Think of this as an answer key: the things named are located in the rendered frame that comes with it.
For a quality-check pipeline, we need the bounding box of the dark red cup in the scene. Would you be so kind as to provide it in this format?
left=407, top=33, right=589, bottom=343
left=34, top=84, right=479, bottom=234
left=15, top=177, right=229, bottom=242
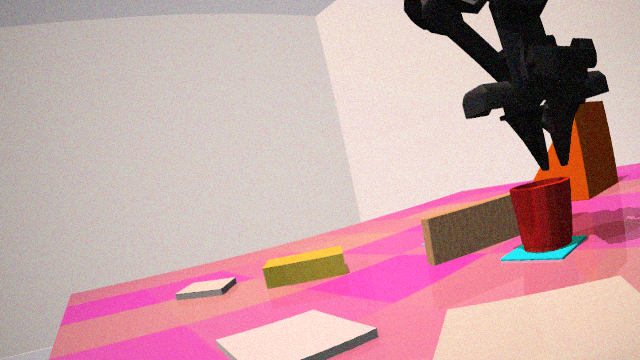
left=509, top=177, right=573, bottom=253

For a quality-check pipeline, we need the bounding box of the yellow rectangular block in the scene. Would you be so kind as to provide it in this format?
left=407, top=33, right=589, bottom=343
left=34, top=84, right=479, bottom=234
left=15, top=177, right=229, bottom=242
left=262, top=246, right=347, bottom=289

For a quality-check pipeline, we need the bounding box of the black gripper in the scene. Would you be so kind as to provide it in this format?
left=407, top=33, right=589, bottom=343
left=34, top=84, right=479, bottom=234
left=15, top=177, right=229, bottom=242
left=462, top=27, right=609, bottom=171

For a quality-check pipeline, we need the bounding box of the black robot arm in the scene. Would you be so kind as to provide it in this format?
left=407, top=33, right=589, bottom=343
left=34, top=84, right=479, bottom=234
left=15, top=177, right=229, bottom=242
left=403, top=0, right=597, bottom=83

